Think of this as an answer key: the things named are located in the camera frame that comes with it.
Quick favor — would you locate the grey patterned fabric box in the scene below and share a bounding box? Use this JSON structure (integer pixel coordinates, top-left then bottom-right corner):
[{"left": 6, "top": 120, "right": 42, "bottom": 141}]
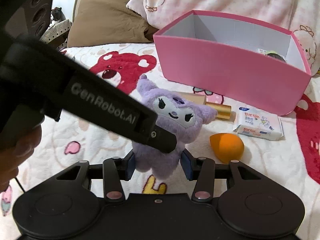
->
[{"left": 40, "top": 19, "right": 73, "bottom": 44}]

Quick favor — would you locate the small white tissue pack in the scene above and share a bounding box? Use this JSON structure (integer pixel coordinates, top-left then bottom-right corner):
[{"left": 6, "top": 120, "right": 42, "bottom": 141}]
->
[{"left": 232, "top": 106, "right": 285, "bottom": 140}]

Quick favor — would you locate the purple plush toy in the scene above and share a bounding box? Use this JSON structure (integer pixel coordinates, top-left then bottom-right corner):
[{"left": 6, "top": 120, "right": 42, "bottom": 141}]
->
[{"left": 132, "top": 74, "right": 218, "bottom": 180}]

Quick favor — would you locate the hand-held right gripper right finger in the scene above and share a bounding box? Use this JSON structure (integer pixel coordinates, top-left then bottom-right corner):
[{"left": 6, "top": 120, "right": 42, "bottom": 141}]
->
[{"left": 181, "top": 150, "right": 262, "bottom": 202}]

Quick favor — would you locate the red bear printed blanket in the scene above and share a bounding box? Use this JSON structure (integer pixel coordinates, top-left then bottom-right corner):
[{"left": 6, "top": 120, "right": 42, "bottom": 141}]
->
[{"left": 0, "top": 40, "right": 320, "bottom": 230}]

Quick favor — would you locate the green yarn ball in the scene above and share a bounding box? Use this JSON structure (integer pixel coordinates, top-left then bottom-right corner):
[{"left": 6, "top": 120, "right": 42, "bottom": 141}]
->
[{"left": 264, "top": 50, "right": 287, "bottom": 62}]

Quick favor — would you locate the brown pillow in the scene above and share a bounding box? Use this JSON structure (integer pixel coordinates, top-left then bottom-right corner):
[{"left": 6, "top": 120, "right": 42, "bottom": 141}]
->
[{"left": 67, "top": 0, "right": 160, "bottom": 48}]

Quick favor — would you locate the pink cardboard box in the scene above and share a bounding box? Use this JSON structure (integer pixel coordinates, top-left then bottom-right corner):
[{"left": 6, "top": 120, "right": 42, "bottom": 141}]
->
[{"left": 152, "top": 10, "right": 312, "bottom": 116}]

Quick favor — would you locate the dark bear figurine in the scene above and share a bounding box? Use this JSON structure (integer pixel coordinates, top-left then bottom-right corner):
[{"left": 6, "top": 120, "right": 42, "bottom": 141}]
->
[{"left": 51, "top": 7, "right": 66, "bottom": 23}]

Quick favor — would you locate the beige foundation bottle gold cap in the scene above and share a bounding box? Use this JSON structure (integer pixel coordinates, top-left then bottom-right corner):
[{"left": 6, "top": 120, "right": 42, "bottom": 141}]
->
[{"left": 186, "top": 94, "right": 232, "bottom": 121}]

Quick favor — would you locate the orange makeup sponge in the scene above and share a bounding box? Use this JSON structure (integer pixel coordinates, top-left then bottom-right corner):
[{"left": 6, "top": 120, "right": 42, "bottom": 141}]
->
[{"left": 209, "top": 133, "right": 245, "bottom": 164}]

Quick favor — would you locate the person's left hand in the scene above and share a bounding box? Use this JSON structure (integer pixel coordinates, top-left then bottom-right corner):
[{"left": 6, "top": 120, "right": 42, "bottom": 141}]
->
[{"left": 0, "top": 125, "right": 42, "bottom": 193}]

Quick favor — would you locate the black cable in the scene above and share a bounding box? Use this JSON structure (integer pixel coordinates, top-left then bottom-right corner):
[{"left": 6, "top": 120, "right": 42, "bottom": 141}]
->
[{"left": 14, "top": 177, "right": 26, "bottom": 193}]

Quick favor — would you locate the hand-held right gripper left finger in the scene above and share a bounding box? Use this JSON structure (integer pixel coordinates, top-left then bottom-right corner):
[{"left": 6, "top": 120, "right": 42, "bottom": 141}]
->
[{"left": 56, "top": 152, "right": 136, "bottom": 204}]

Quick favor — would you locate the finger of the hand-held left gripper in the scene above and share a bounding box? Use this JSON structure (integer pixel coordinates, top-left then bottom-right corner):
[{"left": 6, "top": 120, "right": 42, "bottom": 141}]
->
[{"left": 147, "top": 127, "right": 178, "bottom": 154}]

